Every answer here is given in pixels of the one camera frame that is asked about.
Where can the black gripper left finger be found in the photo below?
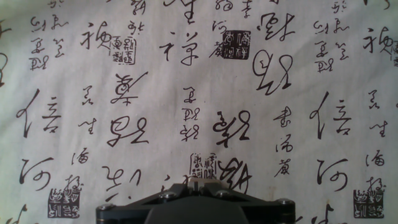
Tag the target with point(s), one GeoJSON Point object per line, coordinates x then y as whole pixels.
{"type": "Point", "coordinates": [124, 213]}

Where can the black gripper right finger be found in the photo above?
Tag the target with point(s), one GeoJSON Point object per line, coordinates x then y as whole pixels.
{"type": "Point", "coordinates": [267, 211]}

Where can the small wooden block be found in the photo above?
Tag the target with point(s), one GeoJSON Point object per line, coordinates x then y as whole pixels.
{"type": "Point", "coordinates": [203, 180]}

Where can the beige calligraphy print tablecloth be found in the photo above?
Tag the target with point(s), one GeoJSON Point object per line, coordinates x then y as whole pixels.
{"type": "Point", "coordinates": [93, 93]}

